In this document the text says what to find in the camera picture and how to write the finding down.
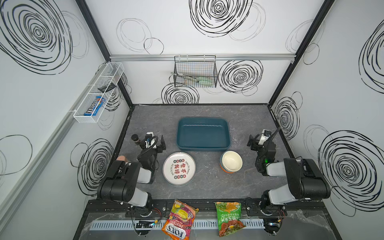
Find white slotted cable duct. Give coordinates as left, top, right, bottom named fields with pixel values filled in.
left=89, top=218, right=266, bottom=231

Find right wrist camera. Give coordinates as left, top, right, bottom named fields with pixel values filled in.
left=259, top=130, right=272, bottom=145

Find green item in basket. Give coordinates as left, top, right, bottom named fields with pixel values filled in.
left=197, top=76, right=216, bottom=87

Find black remote in shelf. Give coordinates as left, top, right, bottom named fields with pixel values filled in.
left=98, top=83, right=116, bottom=93

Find black wire basket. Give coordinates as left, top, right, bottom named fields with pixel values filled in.
left=172, top=55, right=219, bottom=88

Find green snack bag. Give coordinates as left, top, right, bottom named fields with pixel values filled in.
left=215, top=202, right=246, bottom=237

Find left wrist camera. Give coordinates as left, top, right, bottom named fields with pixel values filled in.
left=145, top=132, right=154, bottom=145

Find white wire shelf basket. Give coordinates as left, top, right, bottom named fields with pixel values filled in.
left=74, top=62, right=124, bottom=124

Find teal plastic bin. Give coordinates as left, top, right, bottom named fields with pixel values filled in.
left=177, top=117, right=231, bottom=152

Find blue M&M's candy bag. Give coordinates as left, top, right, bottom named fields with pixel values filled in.
left=84, top=96, right=105, bottom=117

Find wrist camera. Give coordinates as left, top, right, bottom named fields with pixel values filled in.
left=145, top=132, right=154, bottom=145
left=259, top=130, right=272, bottom=145

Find stacked bowls cream inside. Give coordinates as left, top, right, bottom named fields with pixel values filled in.
left=220, top=151, right=243, bottom=174

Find white plate red characters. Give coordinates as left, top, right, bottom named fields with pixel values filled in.
left=163, top=152, right=196, bottom=187

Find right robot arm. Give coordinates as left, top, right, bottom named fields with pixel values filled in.
left=247, top=131, right=331, bottom=216

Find pink capped bottle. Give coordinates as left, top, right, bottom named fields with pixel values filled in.
left=116, top=156, right=128, bottom=162

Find small dark spice bottle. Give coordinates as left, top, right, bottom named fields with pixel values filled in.
left=131, top=134, right=141, bottom=145

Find Fox's fruits candy bag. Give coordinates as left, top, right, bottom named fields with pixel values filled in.
left=162, top=200, right=199, bottom=240

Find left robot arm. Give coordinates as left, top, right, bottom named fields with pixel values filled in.
left=97, top=132, right=167, bottom=217

